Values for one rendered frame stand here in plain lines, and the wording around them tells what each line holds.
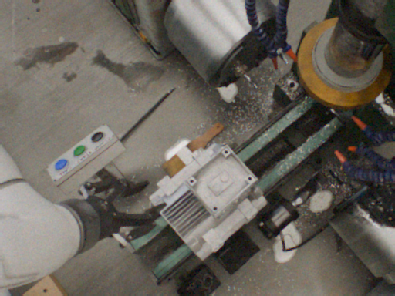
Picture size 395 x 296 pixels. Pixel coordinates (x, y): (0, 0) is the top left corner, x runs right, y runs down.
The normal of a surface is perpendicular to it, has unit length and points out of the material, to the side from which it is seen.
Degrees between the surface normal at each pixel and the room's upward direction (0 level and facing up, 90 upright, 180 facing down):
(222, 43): 32
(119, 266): 0
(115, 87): 0
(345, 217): 58
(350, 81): 0
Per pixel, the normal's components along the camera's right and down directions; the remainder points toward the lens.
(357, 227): -0.60, 0.35
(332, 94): 0.04, -0.25
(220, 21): -0.18, -0.07
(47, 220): 0.62, -0.73
